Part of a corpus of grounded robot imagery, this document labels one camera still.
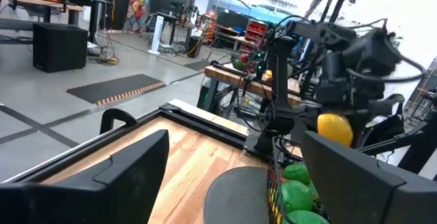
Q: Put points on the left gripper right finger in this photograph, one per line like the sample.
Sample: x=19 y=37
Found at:
x=348 y=190

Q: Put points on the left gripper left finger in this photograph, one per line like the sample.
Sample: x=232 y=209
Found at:
x=129 y=183

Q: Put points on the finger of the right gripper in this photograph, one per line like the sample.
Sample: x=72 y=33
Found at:
x=360 y=128
x=309 y=123

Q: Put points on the yellow mango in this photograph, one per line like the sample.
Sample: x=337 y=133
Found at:
x=334 y=128

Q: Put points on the green round fruit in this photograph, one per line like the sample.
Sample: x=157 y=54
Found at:
x=295 y=195
x=297 y=172

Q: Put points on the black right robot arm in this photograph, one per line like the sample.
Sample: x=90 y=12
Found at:
x=283 y=80

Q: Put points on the wooden workbench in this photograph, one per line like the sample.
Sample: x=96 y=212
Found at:
x=41 y=2
x=235 y=80

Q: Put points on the black floor mat striped edge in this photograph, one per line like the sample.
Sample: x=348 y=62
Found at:
x=112 y=89

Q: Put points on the red storage bins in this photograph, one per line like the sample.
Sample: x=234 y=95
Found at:
x=256 y=34

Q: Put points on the grey round woven placemat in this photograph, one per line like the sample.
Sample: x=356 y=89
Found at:
x=235 y=196

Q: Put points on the white pillar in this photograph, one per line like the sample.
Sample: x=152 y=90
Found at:
x=156 y=34

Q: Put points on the black cabinet box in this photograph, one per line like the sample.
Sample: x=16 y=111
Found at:
x=59 y=48

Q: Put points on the colourful patterned cloth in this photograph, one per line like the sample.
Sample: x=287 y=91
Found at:
x=138 y=3

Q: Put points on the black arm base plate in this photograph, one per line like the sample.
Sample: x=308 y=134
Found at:
x=256 y=145

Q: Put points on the black stand frame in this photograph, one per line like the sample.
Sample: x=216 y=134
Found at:
x=420 y=149

